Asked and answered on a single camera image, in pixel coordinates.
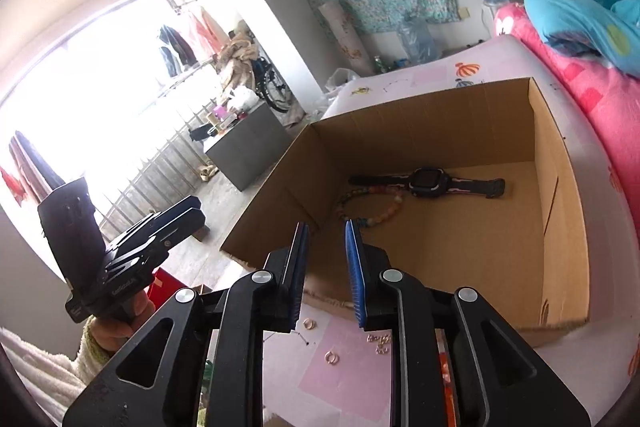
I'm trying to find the pink hanging garment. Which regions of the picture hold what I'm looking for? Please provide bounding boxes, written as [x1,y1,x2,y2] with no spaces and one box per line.
[182,4,226,58]

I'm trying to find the pink floral blanket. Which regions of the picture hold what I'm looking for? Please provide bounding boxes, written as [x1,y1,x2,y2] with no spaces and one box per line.
[494,3,640,388]

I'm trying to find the person's left hand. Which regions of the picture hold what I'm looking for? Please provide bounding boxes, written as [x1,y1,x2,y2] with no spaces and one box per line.
[89,289,157,360]

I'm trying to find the clear empty water jug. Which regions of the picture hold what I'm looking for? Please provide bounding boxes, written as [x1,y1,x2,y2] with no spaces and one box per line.
[397,16,441,64]

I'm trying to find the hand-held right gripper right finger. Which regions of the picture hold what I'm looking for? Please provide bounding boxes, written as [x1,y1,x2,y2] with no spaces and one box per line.
[344,219,591,427]

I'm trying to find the white floral rolled mat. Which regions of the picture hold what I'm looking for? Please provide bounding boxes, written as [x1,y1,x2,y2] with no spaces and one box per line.
[318,1,376,75]

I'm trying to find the white bag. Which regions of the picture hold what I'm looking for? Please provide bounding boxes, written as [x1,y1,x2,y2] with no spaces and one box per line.
[231,86,257,118]

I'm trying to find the blue printed quilt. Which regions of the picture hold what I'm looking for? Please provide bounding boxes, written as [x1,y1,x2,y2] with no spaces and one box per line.
[524,0,640,80]

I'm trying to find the white water dispenser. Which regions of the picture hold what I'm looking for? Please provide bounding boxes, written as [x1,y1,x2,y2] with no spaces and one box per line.
[481,2,501,38]

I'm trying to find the dark hanging jacket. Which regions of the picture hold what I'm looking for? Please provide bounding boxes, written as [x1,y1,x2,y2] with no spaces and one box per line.
[159,26,198,78]

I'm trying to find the metal window railing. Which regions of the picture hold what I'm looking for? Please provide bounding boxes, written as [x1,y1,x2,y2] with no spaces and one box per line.
[95,97,241,233]

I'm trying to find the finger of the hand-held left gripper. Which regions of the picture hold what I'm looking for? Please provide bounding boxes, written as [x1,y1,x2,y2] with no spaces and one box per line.
[107,195,202,253]
[102,206,207,280]

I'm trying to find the red hanging cloth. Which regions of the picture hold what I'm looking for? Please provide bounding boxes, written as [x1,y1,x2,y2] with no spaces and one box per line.
[0,131,66,208]

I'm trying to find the small gold link charms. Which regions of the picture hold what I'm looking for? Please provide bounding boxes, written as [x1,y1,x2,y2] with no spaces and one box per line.
[367,333,394,355]

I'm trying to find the small black item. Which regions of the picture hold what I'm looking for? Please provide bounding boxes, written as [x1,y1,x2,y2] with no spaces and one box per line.
[189,122,217,142]

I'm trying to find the white plastic bags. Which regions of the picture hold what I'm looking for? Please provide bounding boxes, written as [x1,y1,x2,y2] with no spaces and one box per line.
[325,68,361,95]

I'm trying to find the red paper bag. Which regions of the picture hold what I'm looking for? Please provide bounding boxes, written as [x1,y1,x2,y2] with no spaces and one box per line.
[147,268,176,305]

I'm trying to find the grey cabinet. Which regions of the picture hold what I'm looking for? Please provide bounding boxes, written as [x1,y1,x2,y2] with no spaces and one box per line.
[202,99,293,192]

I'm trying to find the pile of beige clothes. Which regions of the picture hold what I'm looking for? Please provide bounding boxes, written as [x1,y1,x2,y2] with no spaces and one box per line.
[215,21,261,100]

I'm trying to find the person's left forearm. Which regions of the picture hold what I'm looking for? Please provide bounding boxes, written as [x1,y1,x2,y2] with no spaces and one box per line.
[0,319,123,427]

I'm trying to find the black smartwatch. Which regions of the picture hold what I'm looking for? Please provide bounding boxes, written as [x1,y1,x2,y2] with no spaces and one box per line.
[347,167,506,200]

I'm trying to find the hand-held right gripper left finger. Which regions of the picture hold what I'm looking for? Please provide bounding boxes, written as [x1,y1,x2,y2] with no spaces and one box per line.
[62,222,311,427]

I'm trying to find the multicolour bead bracelet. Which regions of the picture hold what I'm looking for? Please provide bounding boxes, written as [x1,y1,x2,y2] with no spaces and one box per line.
[336,186,405,230]

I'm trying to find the wheelchair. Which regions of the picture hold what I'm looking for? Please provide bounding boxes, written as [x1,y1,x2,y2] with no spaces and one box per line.
[250,54,293,112]

